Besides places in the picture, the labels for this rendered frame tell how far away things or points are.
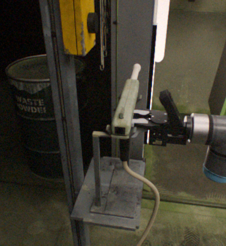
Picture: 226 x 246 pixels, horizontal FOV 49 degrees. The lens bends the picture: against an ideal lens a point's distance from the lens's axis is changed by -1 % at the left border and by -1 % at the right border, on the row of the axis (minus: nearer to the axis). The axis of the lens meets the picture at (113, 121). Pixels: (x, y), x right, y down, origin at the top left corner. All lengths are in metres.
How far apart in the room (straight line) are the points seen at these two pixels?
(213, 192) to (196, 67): 1.37
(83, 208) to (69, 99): 0.37
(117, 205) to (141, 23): 0.74
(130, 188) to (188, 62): 2.11
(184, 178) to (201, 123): 1.41
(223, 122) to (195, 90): 2.06
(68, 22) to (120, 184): 0.59
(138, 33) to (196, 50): 1.81
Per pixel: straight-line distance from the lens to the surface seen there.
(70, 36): 0.63
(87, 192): 0.93
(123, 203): 0.89
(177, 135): 0.77
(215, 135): 0.74
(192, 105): 2.78
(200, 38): 2.95
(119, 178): 0.97
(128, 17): 1.13
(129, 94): 0.78
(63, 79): 0.71
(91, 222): 0.85
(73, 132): 0.79
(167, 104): 0.70
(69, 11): 0.62
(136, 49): 1.16
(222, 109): 1.85
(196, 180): 2.13
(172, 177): 2.11
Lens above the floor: 1.48
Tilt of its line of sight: 32 degrees down
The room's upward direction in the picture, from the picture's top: straight up
